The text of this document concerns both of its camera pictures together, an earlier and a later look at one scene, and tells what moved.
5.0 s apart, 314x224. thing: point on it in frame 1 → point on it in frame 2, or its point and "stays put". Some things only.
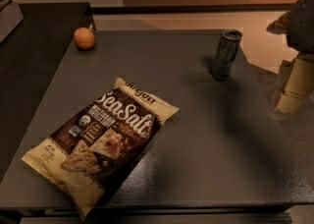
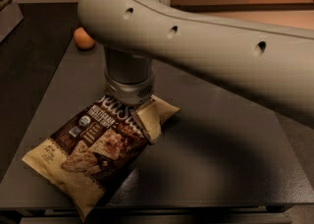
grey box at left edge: (10, 18) stays put
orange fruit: (84, 38) stays put
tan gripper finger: (296, 84) → (130, 80)
